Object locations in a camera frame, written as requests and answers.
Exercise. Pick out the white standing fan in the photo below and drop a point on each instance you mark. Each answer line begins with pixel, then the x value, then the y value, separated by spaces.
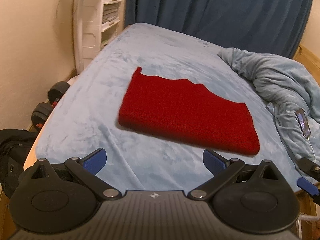
pixel 87 22

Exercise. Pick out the white shelf unit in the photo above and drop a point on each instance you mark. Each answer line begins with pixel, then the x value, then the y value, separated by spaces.
pixel 111 21

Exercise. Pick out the black dumbbell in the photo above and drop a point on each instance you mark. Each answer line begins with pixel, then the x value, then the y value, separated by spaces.
pixel 43 110

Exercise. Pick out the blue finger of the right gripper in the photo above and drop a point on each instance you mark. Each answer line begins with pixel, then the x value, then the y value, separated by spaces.
pixel 307 186

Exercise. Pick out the black smartphone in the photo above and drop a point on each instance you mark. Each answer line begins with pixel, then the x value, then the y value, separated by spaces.
pixel 303 123

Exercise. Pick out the dark blue curtain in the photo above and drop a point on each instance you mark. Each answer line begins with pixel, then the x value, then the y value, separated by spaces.
pixel 261 26

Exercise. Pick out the light blue bed sheet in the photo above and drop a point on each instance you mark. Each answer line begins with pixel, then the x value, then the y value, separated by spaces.
pixel 87 116

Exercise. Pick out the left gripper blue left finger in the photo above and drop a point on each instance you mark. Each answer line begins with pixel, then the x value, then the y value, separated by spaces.
pixel 84 171

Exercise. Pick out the black backpack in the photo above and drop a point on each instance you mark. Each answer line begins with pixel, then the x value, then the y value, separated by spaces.
pixel 15 147

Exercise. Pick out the wooden bed frame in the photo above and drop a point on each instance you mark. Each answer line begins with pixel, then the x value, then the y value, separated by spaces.
pixel 307 58

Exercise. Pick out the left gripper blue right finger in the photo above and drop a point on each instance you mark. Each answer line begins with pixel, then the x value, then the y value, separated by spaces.
pixel 223 170

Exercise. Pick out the grey-blue crumpled blanket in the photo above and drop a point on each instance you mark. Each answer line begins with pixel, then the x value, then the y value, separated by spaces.
pixel 286 86

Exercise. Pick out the red knit sweater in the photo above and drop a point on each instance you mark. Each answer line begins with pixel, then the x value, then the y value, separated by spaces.
pixel 183 111

